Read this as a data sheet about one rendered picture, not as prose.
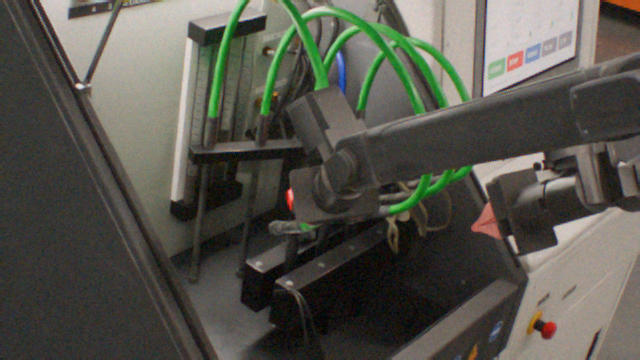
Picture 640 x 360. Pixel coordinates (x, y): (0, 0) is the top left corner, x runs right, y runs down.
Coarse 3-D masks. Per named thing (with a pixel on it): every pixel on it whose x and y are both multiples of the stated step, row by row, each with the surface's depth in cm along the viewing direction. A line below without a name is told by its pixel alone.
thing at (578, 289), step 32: (416, 0) 159; (448, 0) 160; (416, 32) 161; (448, 32) 162; (448, 96) 167; (512, 160) 194; (608, 224) 187; (576, 256) 179; (608, 256) 200; (544, 288) 171; (576, 288) 190; (608, 288) 214; (544, 320) 181; (576, 320) 203; (608, 320) 230; (512, 352) 173; (544, 352) 193; (576, 352) 217
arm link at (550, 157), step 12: (588, 144) 106; (600, 144) 107; (612, 144) 106; (552, 156) 107; (564, 156) 106; (600, 156) 108; (612, 156) 106; (612, 168) 105; (624, 168) 104; (636, 168) 103; (612, 180) 106; (624, 180) 104; (636, 180) 104; (612, 192) 107; (624, 192) 103; (636, 192) 103; (612, 204) 108
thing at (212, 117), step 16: (240, 0) 133; (288, 0) 121; (240, 16) 136; (304, 32) 118; (224, 48) 140; (224, 64) 143; (320, 64) 116; (320, 80) 115; (304, 224) 123; (320, 224) 120
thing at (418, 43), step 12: (396, 48) 151; (420, 48) 147; (432, 48) 146; (444, 60) 145; (372, 72) 155; (456, 72) 145; (456, 84) 145; (360, 96) 158; (468, 96) 145; (360, 108) 159; (468, 168) 148; (408, 180) 158; (432, 180) 153; (456, 180) 151
